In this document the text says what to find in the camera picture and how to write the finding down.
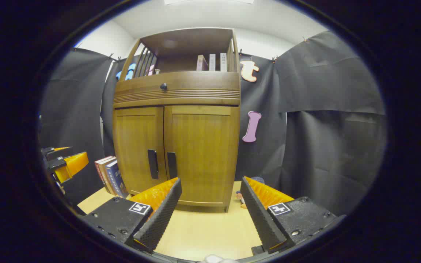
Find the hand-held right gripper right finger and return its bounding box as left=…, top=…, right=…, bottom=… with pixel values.
left=240, top=176, right=346, bottom=255

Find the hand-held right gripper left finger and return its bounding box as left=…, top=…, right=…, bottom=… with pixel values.
left=83, top=177, right=182, bottom=253

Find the wooden double-door shoe cabinet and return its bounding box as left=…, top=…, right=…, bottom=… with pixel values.
left=113, top=28, right=241, bottom=213

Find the small plush toy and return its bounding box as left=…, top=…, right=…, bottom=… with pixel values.
left=236, top=177, right=266, bottom=209

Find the brown book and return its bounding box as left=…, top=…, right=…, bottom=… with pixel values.
left=99, top=157, right=118, bottom=196

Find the blue book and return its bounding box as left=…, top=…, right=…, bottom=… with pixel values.
left=105, top=160, right=129, bottom=199

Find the black backdrop cloth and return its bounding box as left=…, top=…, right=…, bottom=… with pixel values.
left=39, top=31, right=388, bottom=216

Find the wooden drawer with black knob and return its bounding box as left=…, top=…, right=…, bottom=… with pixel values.
left=114, top=71, right=241, bottom=109

